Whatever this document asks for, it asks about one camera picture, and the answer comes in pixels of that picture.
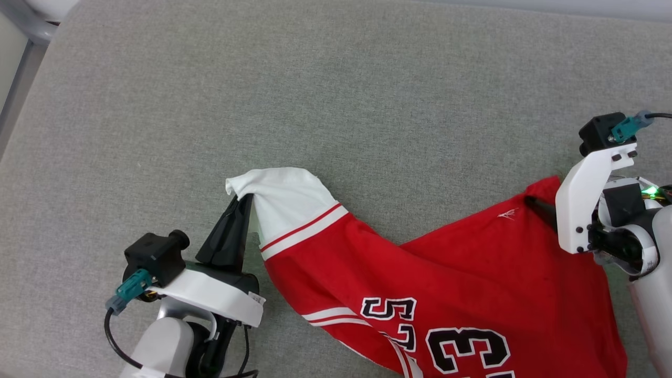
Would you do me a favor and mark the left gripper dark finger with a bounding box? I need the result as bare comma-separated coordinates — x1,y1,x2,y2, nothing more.
195,198,239,266
233,193,256,274

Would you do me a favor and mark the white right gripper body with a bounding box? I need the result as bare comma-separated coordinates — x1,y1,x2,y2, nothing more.
555,142,639,256

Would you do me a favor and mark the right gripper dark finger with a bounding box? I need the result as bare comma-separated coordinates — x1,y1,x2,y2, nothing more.
524,195,559,232

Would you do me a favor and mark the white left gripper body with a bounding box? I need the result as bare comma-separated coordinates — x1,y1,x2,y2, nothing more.
151,261,267,329

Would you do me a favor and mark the red and white sports jersey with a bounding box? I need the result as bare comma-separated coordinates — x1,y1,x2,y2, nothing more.
225,167,628,378

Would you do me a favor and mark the white rounded object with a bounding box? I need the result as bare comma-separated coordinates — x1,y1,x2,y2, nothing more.
24,0,80,23

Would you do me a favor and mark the thin black cable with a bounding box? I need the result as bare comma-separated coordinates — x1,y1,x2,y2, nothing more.
231,324,261,378

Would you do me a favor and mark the teal left camera connector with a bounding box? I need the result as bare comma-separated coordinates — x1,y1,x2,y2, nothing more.
105,268,154,316

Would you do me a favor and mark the teal camera connector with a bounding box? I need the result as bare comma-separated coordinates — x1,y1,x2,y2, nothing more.
608,110,655,144
105,268,154,316

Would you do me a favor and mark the teal right camera connector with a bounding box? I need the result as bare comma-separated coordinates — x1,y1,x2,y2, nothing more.
608,110,655,144

